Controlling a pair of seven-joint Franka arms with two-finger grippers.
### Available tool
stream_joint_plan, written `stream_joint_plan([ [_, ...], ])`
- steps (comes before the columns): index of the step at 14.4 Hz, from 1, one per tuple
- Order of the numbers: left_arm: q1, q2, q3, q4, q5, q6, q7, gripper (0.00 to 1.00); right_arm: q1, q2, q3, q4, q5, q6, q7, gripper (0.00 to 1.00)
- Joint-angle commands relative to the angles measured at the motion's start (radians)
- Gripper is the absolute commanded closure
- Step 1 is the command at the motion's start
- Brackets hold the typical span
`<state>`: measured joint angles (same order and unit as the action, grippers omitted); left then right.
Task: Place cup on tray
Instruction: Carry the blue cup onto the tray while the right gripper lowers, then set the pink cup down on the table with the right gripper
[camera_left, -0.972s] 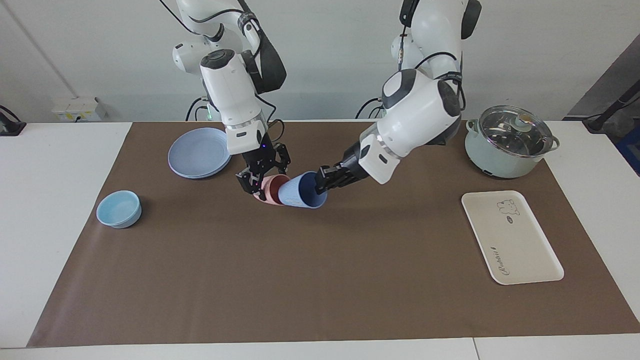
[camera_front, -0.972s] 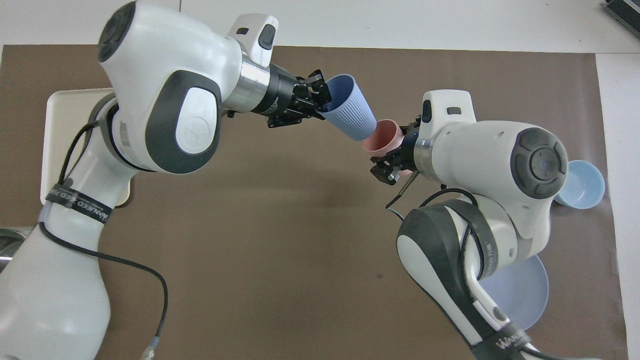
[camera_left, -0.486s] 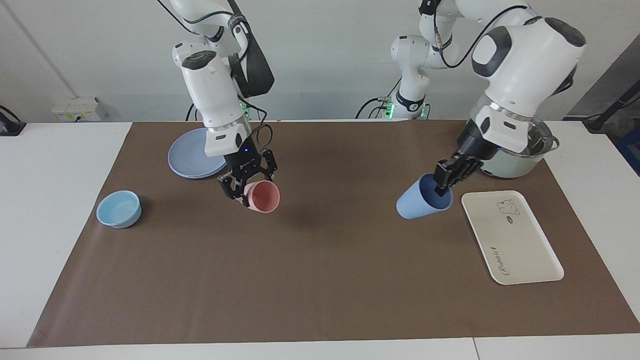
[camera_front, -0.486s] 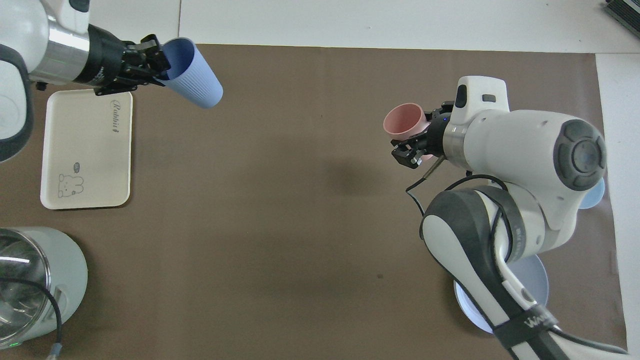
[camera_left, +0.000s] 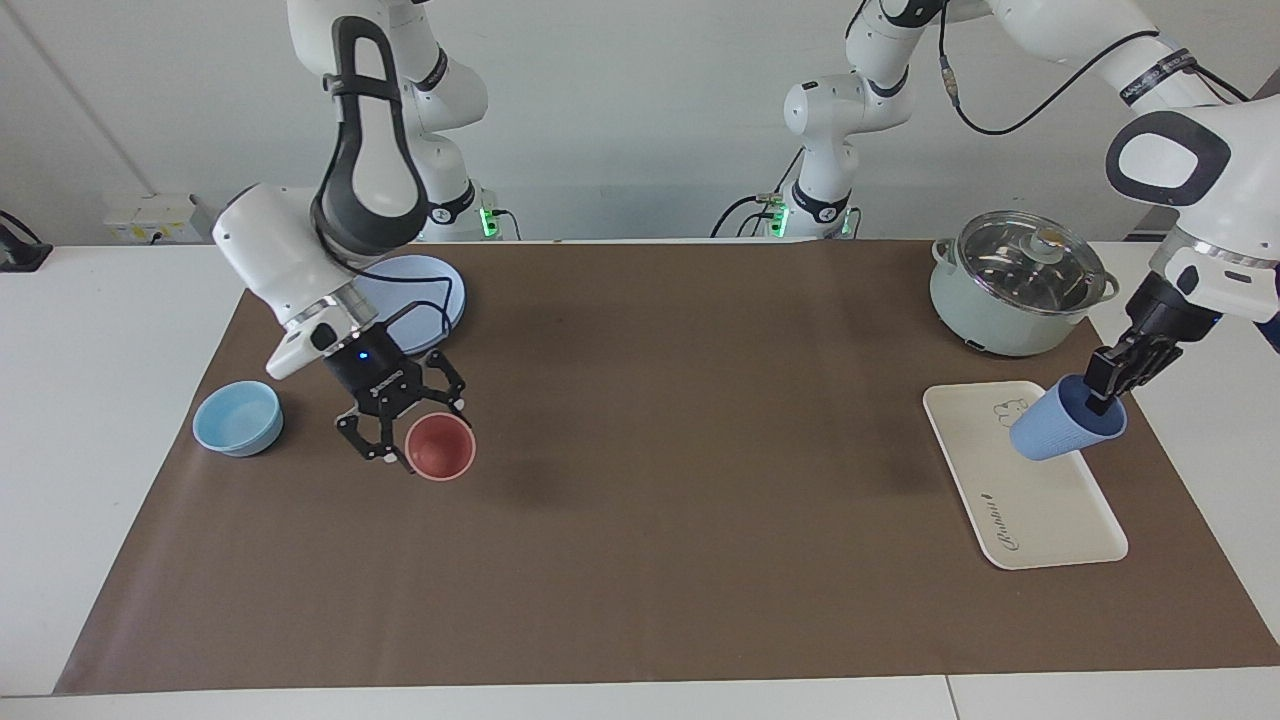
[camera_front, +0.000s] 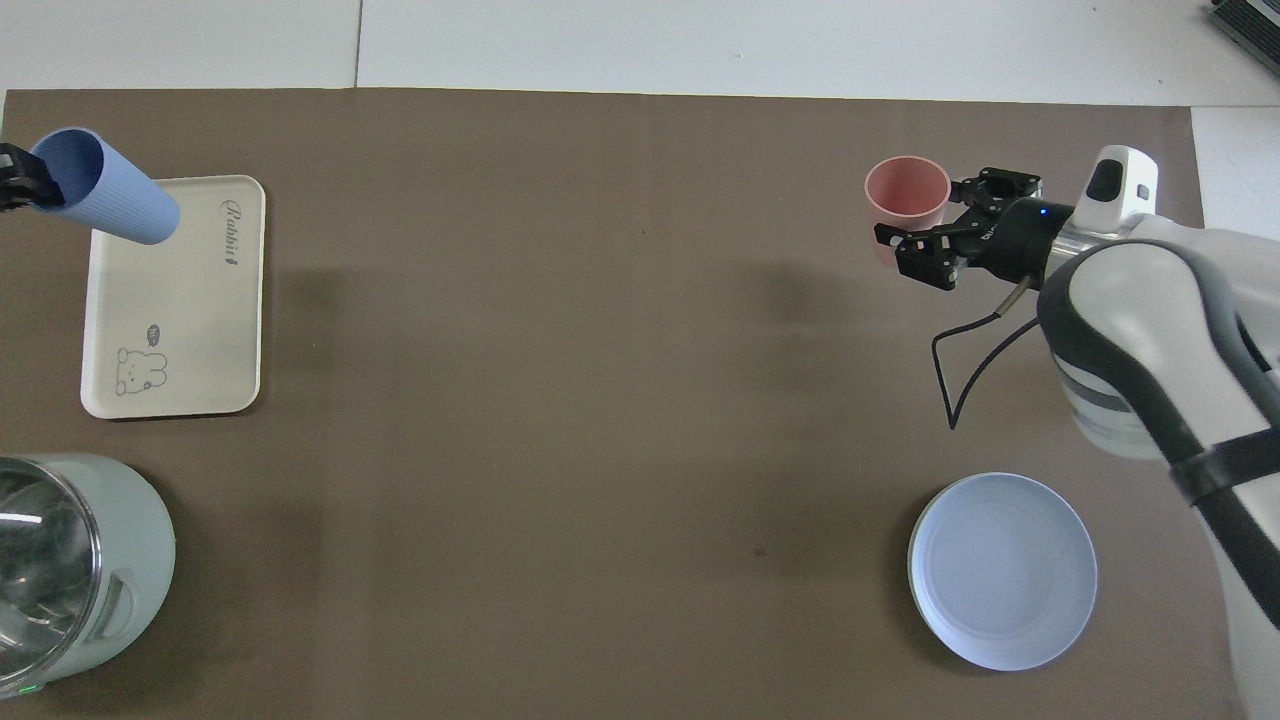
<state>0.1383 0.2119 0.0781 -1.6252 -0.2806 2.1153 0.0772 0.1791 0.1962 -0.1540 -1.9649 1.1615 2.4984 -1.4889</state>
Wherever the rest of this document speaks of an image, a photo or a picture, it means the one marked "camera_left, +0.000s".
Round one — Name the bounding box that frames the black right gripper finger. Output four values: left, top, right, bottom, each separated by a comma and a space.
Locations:
413, 349, 472, 424
334, 403, 418, 474

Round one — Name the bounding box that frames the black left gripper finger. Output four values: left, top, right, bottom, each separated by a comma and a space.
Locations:
1085, 344, 1133, 417
1120, 343, 1168, 401

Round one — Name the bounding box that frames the pink plastic cup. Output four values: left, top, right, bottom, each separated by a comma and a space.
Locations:
404, 412, 478, 484

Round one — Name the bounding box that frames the blue ribbed plastic cup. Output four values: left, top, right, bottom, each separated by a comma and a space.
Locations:
1008, 374, 1130, 463

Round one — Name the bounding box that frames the cream tray with bear print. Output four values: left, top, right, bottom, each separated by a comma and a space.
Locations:
922, 380, 1130, 572

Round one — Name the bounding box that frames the mint green electric pot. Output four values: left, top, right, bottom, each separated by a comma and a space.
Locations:
928, 212, 1122, 360

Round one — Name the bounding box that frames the light blue bowl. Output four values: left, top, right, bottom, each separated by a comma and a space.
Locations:
192, 380, 285, 459

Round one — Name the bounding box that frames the glass pot lid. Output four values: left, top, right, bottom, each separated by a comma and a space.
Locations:
955, 210, 1109, 318

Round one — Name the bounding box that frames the brown table mat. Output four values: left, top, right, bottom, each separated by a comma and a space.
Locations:
52, 240, 1280, 697

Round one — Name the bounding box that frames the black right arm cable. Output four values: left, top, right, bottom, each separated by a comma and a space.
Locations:
352, 260, 458, 351

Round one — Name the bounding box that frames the white wall socket box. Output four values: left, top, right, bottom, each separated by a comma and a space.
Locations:
104, 193, 227, 245

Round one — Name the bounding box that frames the black clamp mount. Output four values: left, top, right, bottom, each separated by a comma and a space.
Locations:
0, 209, 54, 274

